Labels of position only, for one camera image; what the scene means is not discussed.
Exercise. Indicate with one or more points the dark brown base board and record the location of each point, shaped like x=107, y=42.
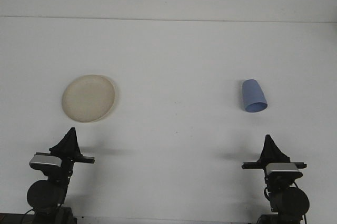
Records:
x=10, y=220

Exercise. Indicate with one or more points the pale blue cup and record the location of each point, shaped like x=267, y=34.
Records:
x=252, y=95

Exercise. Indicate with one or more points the pale round plate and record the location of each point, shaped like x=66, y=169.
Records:
x=89, y=97

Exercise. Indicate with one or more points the gripper grey camera box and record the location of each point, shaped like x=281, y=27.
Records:
x=283, y=170
x=44, y=161

